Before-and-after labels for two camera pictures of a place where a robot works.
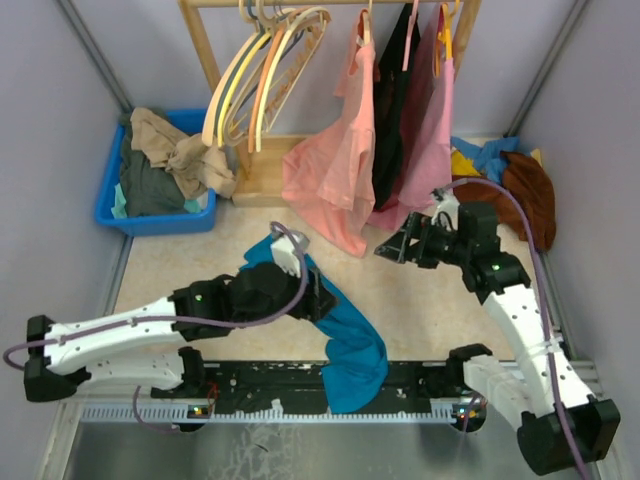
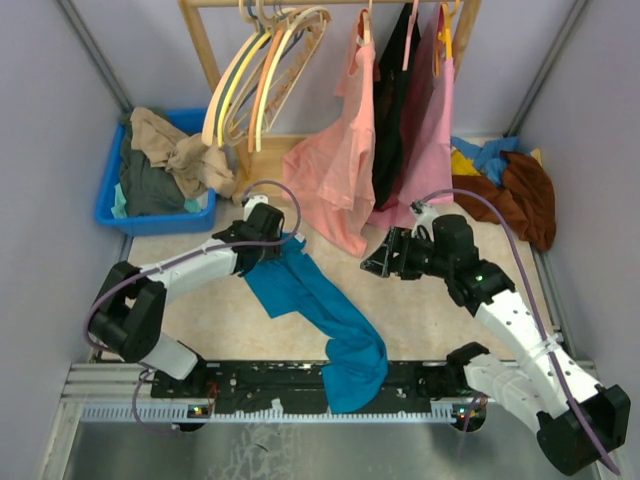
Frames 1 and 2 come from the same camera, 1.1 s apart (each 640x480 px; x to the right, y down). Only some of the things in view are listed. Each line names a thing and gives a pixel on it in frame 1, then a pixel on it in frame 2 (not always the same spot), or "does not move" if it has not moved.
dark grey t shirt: x=149 y=189 does not move
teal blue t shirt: x=355 y=367 does not move
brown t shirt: x=531 y=189 does not move
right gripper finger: x=422 y=258 → x=405 y=274
